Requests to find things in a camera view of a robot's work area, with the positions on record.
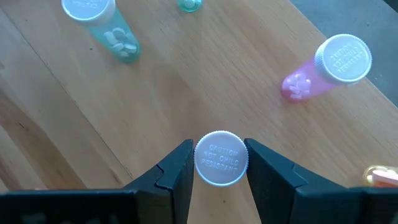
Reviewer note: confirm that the yellow translucent medicine bottle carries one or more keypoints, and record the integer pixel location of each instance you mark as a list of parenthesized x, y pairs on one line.
[(382, 177)]

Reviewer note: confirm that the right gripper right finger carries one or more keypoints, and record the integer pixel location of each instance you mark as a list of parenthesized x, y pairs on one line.
[(273, 189)]

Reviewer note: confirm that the wooden shelf black metal legs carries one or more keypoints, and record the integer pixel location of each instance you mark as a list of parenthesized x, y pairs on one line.
[(217, 77)]

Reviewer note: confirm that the purple translucent medicine bottle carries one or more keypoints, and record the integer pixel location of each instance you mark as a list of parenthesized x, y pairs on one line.
[(342, 59), (221, 158)]

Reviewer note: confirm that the teal translucent medicine bottle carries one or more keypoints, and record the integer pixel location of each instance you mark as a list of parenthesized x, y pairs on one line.
[(189, 4), (102, 26)]

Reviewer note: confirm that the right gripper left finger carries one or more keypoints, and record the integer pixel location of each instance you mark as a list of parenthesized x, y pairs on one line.
[(174, 189)]

